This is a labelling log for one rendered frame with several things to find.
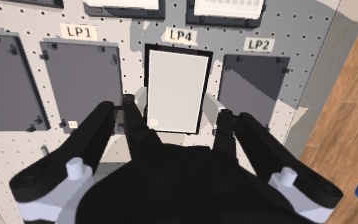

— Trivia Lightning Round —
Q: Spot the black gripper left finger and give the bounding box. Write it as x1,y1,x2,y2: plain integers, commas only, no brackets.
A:
9,86,178,224

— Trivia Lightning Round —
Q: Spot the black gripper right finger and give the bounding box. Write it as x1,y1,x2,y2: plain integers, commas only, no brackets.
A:
202,93,344,224

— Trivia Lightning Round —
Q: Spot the black rectangular pad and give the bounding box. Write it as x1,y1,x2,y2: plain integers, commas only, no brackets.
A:
143,43,213,136

